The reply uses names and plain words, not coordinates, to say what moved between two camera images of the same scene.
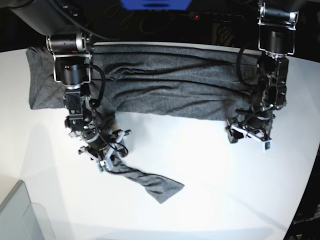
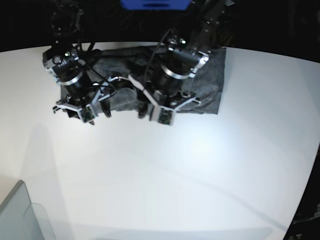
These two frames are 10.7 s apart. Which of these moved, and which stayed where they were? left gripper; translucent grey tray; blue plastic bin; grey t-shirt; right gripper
Moved: right gripper; left gripper; grey t-shirt
Stayed: blue plastic bin; translucent grey tray
